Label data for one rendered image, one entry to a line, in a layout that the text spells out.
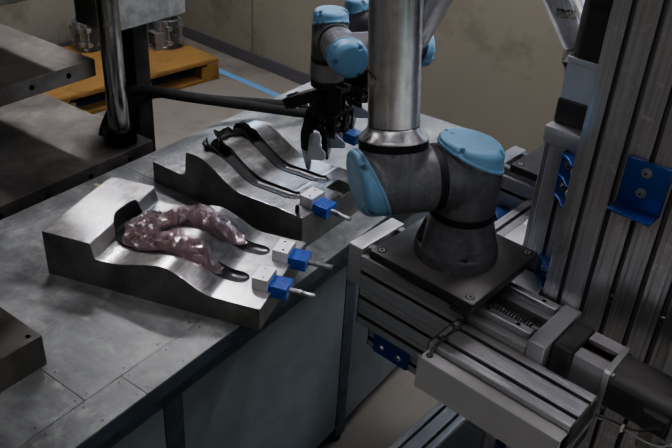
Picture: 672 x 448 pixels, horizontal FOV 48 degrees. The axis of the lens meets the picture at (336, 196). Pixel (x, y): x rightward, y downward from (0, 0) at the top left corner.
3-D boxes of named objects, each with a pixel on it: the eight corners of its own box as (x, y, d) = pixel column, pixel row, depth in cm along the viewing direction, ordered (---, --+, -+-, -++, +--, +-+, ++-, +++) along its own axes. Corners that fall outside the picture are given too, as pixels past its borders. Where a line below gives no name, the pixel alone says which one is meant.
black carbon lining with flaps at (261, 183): (332, 185, 192) (334, 151, 187) (292, 210, 180) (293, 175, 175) (230, 143, 209) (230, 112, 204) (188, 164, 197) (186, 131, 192)
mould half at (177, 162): (363, 207, 197) (367, 161, 190) (301, 250, 178) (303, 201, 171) (221, 148, 221) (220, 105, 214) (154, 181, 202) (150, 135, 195)
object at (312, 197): (356, 224, 177) (357, 205, 175) (343, 233, 174) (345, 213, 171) (311, 205, 184) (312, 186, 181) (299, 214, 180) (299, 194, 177)
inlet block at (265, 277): (318, 299, 158) (319, 278, 155) (310, 314, 154) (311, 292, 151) (260, 284, 161) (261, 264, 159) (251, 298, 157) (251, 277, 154)
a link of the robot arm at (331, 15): (318, 16, 150) (307, 3, 157) (315, 68, 155) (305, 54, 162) (356, 14, 152) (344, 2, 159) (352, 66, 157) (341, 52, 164)
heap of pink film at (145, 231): (252, 237, 171) (252, 207, 167) (216, 280, 157) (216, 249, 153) (151, 212, 178) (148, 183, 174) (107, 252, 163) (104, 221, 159)
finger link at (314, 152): (317, 178, 166) (326, 137, 164) (296, 169, 169) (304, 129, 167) (325, 176, 169) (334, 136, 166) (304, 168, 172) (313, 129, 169)
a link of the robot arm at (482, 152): (509, 219, 130) (523, 149, 124) (436, 227, 127) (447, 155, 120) (479, 185, 140) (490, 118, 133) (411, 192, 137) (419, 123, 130)
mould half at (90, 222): (305, 262, 174) (306, 221, 169) (259, 331, 153) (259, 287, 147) (115, 215, 187) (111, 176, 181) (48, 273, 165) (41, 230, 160)
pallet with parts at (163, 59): (148, 44, 524) (145, -2, 507) (223, 77, 480) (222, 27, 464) (-10, 85, 449) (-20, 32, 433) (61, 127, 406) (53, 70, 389)
